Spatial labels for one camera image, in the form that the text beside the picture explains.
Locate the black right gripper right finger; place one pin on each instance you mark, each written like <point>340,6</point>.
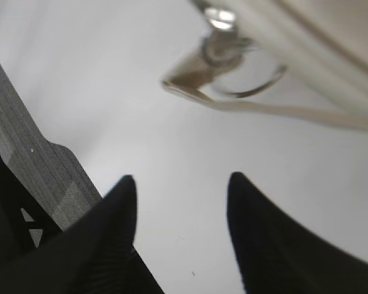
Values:
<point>276,254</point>

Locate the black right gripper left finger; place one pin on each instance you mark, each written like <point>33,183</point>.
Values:
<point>95,255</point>

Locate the cream zippered bag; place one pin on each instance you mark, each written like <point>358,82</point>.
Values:
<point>324,42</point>

